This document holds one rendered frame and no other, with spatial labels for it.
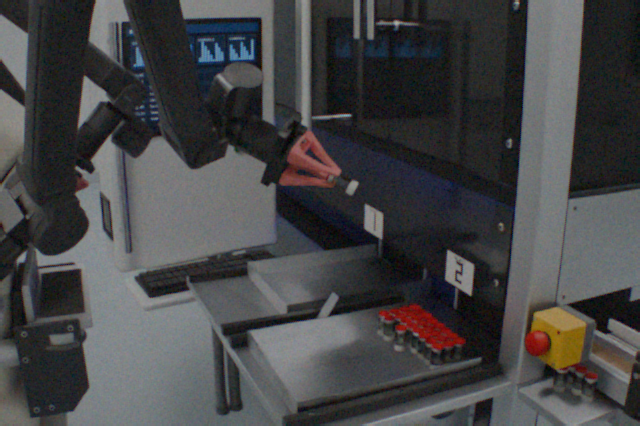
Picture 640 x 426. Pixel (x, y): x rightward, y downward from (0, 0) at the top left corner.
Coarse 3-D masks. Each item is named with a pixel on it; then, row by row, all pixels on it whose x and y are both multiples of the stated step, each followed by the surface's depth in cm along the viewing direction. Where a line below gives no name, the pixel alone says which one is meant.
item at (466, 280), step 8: (448, 256) 121; (456, 256) 119; (448, 264) 122; (456, 264) 119; (464, 264) 117; (472, 264) 115; (448, 272) 122; (464, 272) 117; (472, 272) 115; (448, 280) 122; (464, 280) 117; (472, 280) 115; (464, 288) 118
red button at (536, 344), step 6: (528, 336) 97; (534, 336) 96; (540, 336) 95; (546, 336) 96; (528, 342) 97; (534, 342) 95; (540, 342) 95; (546, 342) 95; (528, 348) 97; (534, 348) 95; (540, 348) 95; (546, 348) 95; (534, 354) 96; (540, 354) 95
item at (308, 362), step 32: (320, 320) 125; (352, 320) 127; (256, 352) 115; (288, 352) 118; (320, 352) 118; (352, 352) 118; (384, 352) 118; (288, 384) 108; (320, 384) 108; (352, 384) 108; (384, 384) 102
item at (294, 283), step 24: (264, 264) 155; (288, 264) 157; (312, 264) 160; (336, 264) 161; (360, 264) 161; (384, 264) 161; (264, 288) 143; (288, 288) 147; (312, 288) 147; (336, 288) 147; (360, 288) 147; (384, 288) 139; (408, 288) 142; (288, 312) 131
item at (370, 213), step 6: (366, 204) 151; (366, 210) 151; (372, 210) 148; (366, 216) 151; (372, 216) 149; (378, 216) 146; (366, 222) 152; (372, 222) 149; (378, 222) 146; (366, 228) 152; (372, 228) 149; (378, 228) 147; (372, 234) 149; (378, 234) 147
